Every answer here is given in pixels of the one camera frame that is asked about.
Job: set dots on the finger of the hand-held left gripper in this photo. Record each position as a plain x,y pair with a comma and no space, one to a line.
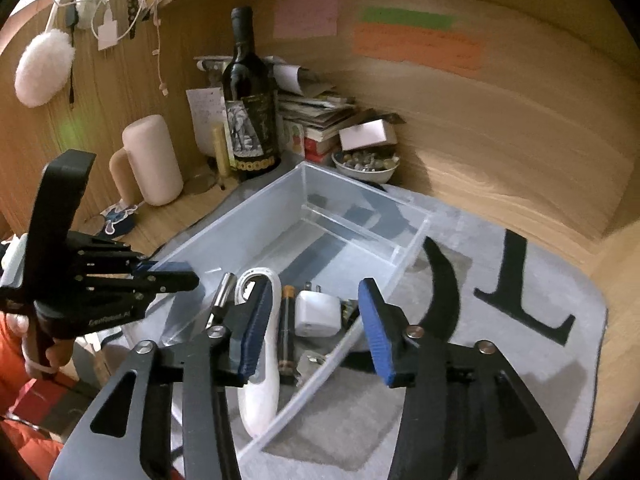
172,280

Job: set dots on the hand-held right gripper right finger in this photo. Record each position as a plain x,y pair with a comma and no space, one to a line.
375,330

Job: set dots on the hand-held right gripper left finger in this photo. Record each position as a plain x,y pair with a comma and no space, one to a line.
252,330

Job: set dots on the gold and black battery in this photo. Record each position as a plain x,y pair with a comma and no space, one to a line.
286,330

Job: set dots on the white handheld device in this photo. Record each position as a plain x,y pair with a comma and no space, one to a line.
260,405

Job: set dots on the clear plastic storage bin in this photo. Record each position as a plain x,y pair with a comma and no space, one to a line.
280,230

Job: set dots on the person's left hand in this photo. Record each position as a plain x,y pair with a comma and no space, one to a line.
60,352

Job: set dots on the silver metal cylinder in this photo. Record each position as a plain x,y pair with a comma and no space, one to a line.
225,290

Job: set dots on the white charger plug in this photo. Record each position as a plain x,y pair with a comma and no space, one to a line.
317,315

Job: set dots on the small metal clip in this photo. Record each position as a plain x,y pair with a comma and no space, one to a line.
310,362

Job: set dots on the blue cartoon sticker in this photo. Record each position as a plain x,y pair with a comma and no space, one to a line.
117,217

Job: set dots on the grey mat with black letters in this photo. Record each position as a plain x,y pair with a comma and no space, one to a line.
500,385

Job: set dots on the beige tube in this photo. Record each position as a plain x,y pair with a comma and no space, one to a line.
221,150

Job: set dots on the orange clothing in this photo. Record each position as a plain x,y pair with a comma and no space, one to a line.
20,405

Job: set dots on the white bowl of beads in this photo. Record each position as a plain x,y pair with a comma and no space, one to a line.
367,175

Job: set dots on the handwritten white paper note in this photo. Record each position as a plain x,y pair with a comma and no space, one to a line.
205,110

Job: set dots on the card with coloured circles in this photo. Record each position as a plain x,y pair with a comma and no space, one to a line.
295,140

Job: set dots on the small red box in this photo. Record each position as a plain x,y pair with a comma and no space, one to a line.
320,149

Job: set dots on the white fluffy pompom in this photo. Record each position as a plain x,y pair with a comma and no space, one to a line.
42,67

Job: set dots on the wine bottle with elephant label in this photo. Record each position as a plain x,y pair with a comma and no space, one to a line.
250,90

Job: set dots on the rolled white paper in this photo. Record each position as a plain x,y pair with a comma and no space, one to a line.
210,62

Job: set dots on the stack of books and papers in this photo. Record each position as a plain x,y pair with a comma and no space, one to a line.
315,105

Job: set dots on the curled white paper sheet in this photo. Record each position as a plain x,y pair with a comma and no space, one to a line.
287,76

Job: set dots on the white hanging tag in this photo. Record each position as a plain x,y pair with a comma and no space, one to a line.
106,32

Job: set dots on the black studded band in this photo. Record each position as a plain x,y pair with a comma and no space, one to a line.
132,0

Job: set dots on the orange sticky note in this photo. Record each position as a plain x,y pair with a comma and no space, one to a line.
420,50

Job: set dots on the pink sticky note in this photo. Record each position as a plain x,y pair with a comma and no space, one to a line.
306,15

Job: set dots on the green sticky note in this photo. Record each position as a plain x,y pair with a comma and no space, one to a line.
407,17

